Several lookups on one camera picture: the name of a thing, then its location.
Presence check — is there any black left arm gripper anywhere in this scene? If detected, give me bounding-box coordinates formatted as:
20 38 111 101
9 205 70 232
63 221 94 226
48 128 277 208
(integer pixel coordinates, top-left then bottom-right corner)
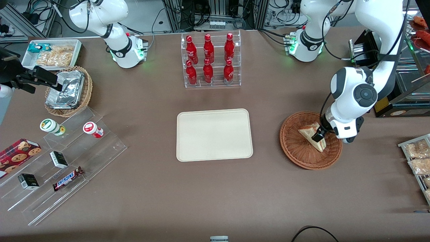
311 113 337 142

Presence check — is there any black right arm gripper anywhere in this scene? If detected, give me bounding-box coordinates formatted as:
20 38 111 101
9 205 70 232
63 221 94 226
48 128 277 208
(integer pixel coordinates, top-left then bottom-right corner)
0 47 63 94

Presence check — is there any triangle sandwich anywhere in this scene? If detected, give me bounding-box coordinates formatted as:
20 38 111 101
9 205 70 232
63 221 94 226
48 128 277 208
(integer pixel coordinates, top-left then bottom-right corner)
298 122 327 153

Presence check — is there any white rectangular snack tray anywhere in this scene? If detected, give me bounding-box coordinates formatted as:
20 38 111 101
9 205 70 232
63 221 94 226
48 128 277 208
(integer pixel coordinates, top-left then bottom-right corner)
21 39 83 71

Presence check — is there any round brown wicker basket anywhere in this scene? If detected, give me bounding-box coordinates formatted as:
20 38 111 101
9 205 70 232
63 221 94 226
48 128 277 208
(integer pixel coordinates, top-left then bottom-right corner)
279 111 343 170

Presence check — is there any light wicker basket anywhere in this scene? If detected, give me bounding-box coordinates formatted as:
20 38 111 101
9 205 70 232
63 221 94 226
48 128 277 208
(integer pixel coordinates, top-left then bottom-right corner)
44 66 93 118

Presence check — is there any beige plastic tray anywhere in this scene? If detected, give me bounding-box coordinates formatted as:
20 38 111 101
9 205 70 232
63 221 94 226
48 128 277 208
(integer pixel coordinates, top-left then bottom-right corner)
176 109 253 162

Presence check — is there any silver foil container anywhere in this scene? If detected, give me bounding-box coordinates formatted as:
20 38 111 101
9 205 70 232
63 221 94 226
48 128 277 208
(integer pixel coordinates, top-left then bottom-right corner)
56 70 85 93
45 86 83 110

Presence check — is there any teal snack packet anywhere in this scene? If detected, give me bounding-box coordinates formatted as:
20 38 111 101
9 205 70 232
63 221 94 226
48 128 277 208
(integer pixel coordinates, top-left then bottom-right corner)
27 43 51 54

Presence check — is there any clear bag of crackers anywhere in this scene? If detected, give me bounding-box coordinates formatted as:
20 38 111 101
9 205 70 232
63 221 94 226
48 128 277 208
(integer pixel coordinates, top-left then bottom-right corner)
35 45 75 67

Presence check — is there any green lid white bottle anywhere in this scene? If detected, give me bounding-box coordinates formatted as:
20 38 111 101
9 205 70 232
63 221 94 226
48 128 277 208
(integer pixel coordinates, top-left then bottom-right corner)
40 119 67 137

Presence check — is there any red lid white bottle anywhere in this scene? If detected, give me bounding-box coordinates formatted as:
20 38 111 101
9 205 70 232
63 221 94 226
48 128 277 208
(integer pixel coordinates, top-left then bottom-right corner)
83 121 104 139

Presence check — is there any red tartan cookie box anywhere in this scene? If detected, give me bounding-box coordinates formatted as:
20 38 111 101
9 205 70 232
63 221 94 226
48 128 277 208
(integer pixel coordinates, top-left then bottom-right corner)
0 138 42 179

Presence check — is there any small black box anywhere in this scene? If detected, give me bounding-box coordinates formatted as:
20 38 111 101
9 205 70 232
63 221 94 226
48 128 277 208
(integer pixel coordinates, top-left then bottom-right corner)
49 151 69 169
17 173 40 191

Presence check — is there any clear acrylic stepped stand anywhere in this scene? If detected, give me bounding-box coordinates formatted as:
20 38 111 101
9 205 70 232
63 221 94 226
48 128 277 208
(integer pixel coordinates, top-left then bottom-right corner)
0 106 128 226

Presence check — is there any black metal box device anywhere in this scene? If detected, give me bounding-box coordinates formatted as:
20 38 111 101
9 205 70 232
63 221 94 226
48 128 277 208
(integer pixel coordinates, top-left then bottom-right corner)
348 29 381 68

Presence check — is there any black glass food display case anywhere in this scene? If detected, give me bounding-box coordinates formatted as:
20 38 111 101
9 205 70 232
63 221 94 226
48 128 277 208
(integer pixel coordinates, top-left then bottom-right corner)
374 13 430 118

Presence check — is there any Snickers chocolate bar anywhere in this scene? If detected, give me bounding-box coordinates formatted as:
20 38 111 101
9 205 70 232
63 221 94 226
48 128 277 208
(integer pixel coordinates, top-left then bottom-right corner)
52 166 85 192

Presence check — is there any red cola bottle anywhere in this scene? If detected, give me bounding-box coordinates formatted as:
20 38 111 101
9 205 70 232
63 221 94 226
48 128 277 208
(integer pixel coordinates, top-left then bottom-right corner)
203 58 214 84
224 33 235 62
185 60 198 86
203 34 215 64
185 35 199 65
223 58 234 85

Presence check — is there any clear acrylic bottle rack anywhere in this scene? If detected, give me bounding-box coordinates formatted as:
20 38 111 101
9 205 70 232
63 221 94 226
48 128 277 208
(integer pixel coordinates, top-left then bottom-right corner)
180 30 242 89

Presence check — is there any white power strip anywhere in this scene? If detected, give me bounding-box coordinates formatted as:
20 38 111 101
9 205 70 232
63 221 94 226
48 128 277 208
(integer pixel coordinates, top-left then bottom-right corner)
265 8 304 27

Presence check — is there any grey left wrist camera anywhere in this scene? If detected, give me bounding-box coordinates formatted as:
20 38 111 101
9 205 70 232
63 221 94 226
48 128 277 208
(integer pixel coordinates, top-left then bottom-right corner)
331 117 365 145

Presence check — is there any aluminium frame rail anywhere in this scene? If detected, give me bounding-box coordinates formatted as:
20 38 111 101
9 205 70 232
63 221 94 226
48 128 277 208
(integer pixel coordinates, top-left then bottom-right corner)
0 4 46 43

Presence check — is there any black cable loop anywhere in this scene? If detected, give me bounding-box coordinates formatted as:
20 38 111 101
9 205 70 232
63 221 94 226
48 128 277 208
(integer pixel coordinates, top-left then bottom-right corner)
290 226 340 242

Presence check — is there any grey wire snack tray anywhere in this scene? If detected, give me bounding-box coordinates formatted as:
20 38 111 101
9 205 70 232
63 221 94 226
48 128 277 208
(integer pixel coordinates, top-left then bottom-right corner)
398 133 430 206

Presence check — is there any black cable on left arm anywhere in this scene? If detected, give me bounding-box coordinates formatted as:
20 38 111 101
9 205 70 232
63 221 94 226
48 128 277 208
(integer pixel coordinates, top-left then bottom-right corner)
322 0 411 116

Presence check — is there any aluminium frame with cables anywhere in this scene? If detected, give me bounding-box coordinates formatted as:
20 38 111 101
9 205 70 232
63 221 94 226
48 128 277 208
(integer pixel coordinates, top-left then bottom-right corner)
161 0 270 31

